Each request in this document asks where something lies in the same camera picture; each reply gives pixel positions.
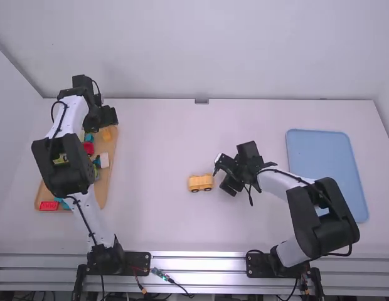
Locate yellow toy car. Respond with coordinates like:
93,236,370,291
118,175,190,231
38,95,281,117
186,173,215,193

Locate tan tray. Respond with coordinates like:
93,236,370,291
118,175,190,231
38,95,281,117
33,125,120,213

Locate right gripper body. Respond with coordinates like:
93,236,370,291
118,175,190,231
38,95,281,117
220,152,247,193

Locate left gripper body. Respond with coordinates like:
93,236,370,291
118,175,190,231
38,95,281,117
99,105,120,129

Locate blue mat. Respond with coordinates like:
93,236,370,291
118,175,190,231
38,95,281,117
285,128,370,224

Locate black cable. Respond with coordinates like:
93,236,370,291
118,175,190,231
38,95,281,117
90,79,104,106
243,182,255,207
325,240,353,258
50,99,72,140

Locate silver rails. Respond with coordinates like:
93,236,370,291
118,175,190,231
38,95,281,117
0,250,389,296

